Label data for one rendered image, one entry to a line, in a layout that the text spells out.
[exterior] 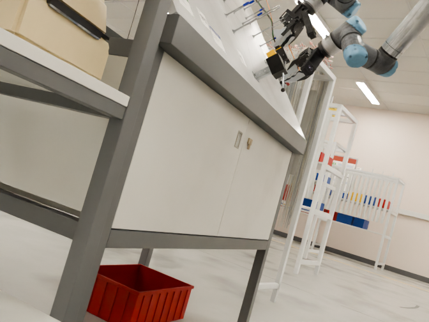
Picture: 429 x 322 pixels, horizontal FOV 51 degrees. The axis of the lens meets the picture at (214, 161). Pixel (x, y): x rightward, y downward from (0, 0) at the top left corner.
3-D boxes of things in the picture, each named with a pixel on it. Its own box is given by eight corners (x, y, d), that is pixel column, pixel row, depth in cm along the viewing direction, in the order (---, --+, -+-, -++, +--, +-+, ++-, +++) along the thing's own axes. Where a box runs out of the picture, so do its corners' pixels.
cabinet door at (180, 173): (217, 236, 142) (250, 118, 145) (112, 228, 93) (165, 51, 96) (211, 234, 143) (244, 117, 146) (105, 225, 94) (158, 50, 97)
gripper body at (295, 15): (283, 28, 189) (302, 6, 188) (296, 39, 185) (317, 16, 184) (277, 19, 182) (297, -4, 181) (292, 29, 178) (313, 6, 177)
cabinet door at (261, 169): (269, 240, 191) (293, 152, 194) (219, 236, 142) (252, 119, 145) (264, 238, 192) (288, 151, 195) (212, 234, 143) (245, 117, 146)
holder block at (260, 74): (262, 98, 141) (291, 84, 138) (249, 66, 145) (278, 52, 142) (267, 103, 145) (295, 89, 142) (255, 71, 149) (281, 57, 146)
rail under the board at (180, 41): (303, 155, 196) (307, 141, 197) (171, 43, 91) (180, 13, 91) (292, 153, 199) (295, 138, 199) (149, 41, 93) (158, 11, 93)
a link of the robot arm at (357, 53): (381, 61, 153) (373, 40, 160) (357, 48, 149) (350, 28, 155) (364, 76, 159) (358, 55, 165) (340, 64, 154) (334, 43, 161)
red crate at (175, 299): (185, 319, 184) (194, 285, 185) (127, 333, 150) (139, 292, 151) (131, 294, 198) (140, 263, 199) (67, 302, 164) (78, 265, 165)
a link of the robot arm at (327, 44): (341, 52, 164) (327, 36, 162) (331, 60, 166) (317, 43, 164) (343, 45, 169) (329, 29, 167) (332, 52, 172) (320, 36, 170)
